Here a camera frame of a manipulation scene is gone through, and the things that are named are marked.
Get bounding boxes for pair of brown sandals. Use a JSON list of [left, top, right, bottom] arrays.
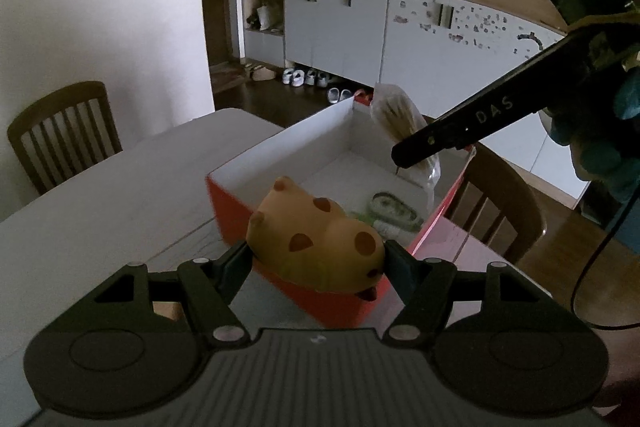
[[245, 63, 276, 82]]

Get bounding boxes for black cable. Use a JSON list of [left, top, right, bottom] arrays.
[[570, 202, 640, 333]]

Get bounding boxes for white wall cabinet unit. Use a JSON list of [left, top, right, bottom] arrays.
[[242, 0, 640, 202]]

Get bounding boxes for white cloth bag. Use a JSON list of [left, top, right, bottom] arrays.
[[257, 4, 283, 30]]

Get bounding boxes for spotted orange cat toy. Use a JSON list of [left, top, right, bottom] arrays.
[[247, 176, 386, 303]]

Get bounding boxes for red cardboard box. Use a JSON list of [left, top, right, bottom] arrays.
[[206, 99, 481, 330]]

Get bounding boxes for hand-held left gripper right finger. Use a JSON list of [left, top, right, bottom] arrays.
[[382, 239, 543, 350]]

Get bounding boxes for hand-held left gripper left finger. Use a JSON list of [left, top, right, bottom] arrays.
[[87, 241, 253, 350]]

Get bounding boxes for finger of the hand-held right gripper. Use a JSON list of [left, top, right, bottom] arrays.
[[391, 34, 606, 168]]

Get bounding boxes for bagged sliced bread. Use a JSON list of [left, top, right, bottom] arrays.
[[370, 83, 443, 202]]

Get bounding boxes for green correction tape dispenser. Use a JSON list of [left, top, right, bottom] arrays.
[[367, 192, 425, 233]]

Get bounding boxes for dark wooden chair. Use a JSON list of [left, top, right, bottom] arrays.
[[7, 81, 123, 195], [445, 142, 546, 265]]

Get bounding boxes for person's right hand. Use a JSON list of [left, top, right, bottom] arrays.
[[542, 67, 640, 208]]

